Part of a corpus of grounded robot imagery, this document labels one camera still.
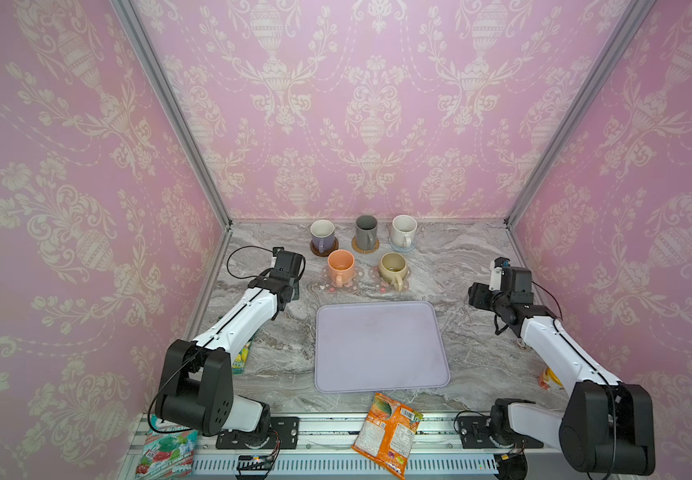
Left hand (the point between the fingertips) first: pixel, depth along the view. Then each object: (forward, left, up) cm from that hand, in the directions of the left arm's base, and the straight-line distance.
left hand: (281, 286), depth 89 cm
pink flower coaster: (+7, -19, -11) cm, 23 cm away
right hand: (0, -60, +1) cm, 60 cm away
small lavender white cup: (+25, -10, -3) cm, 27 cm away
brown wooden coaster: (+16, -12, -4) cm, 20 cm away
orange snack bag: (-36, -31, -9) cm, 48 cm away
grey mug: (+23, -26, 0) cm, 34 cm away
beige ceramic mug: (+12, -35, -7) cm, 38 cm away
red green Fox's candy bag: (-41, +21, -9) cm, 47 cm away
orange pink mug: (+13, -17, -8) cm, 23 cm away
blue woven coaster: (+24, -39, -11) cm, 47 cm away
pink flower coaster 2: (+7, -32, -9) cm, 34 cm away
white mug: (+26, -39, -2) cm, 47 cm away
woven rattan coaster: (+24, -22, -11) cm, 35 cm away
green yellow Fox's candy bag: (-18, +10, -11) cm, 23 cm away
